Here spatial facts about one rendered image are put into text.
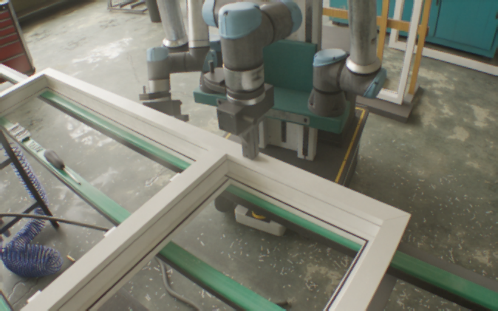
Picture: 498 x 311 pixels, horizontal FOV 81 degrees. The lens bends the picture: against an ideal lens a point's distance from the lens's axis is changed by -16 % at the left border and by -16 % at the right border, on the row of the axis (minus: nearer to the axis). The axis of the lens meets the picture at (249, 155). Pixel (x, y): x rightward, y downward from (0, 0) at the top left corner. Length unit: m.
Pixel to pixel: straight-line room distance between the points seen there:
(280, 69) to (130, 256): 1.01
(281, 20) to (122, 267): 0.56
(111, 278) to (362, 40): 0.91
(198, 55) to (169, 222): 0.67
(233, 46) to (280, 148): 1.22
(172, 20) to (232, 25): 0.80
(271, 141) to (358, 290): 1.31
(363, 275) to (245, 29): 0.45
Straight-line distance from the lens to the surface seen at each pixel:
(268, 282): 1.63
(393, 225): 0.66
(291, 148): 1.76
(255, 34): 0.60
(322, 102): 1.27
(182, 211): 0.74
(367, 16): 1.04
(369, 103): 2.74
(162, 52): 1.16
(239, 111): 0.63
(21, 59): 4.29
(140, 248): 0.71
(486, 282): 0.76
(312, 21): 1.36
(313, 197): 0.70
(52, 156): 1.05
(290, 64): 1.41
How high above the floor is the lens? 1.43
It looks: 40 degrees down
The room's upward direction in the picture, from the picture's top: 5 degrees counter-clockwise
